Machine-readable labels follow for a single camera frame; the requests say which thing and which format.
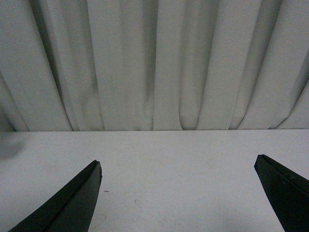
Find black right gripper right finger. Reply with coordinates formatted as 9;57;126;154
254;155;309;232

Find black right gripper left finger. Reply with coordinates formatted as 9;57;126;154
10;160;102;232

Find grey pleated curtain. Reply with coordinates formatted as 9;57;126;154
0;0;309;131

